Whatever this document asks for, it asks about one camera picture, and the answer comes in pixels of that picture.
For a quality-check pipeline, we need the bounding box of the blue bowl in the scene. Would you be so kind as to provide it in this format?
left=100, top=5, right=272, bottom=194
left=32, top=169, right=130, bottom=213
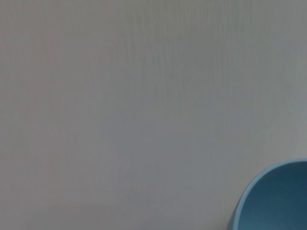
left=226, top=158, right=307, bottom=230

